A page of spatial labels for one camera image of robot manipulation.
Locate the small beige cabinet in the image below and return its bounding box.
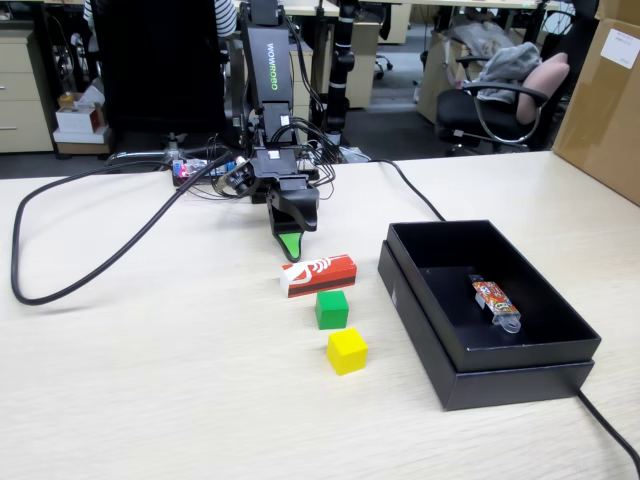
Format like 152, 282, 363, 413
377, 2, 414, 46

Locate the green cube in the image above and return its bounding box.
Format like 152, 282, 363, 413
314, 289, 350, 332

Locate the beige drawer pedestal with key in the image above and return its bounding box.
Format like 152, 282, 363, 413
287, 44, 316, 122

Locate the thin black power cable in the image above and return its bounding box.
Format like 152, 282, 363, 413
367, 158, 640, 470

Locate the thin black wire bundle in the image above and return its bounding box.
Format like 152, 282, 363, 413
204, 112, 347, 202

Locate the black box tray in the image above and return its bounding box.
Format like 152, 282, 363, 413
386, 218, 603, 374

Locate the gripper-mounted camera module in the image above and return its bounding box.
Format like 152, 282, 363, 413
214, 156, 262, 197

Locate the person in striped shirt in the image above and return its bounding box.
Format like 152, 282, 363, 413
212, 0, 239, 39

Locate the beige desk side panel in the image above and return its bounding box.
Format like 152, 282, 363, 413
345, 19, 384, 109

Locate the grey cloth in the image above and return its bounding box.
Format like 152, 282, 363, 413
473, 41, 544, 104

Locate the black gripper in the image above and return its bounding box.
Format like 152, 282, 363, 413
249, 147, 320, 264

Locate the flat brown white box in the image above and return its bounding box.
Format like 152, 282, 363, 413
51, 127, 112, 157

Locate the pink cushion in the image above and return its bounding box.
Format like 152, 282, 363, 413
514, 51, 572, 126

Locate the beige carton with plastic bag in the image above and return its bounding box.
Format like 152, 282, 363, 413
416, 24, 482, 126

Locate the red and white rectangular box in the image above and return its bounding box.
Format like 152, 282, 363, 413
278, 253, 359, 300

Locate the thick black camera cable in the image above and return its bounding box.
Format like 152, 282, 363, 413
10, 152, 237, 307

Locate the controller circuit board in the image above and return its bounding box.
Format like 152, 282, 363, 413
170, 158, 251, 189

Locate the large black monitor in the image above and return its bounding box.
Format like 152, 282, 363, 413
89, 0, 229, 167

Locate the black open box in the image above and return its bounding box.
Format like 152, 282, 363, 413
376, 239, 597, 413

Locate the black office chair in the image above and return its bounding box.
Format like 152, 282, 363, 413
433, 49, 551, 154

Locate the large labelled cardboard box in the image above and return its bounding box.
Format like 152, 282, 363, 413
551, 17, 640, 207

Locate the small white red carton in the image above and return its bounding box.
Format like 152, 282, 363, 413
54, 102, 108, 135

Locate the beige drawer cabinet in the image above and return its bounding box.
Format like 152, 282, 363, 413
0, 28, 56, 154

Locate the small cardboard box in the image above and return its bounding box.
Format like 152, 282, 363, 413
594, 0, 640, 21

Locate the wrapped candy packet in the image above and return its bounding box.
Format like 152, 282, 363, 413
467, 271, 523, 335

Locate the yellow cube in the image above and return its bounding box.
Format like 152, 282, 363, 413
325, 327, 370, 378

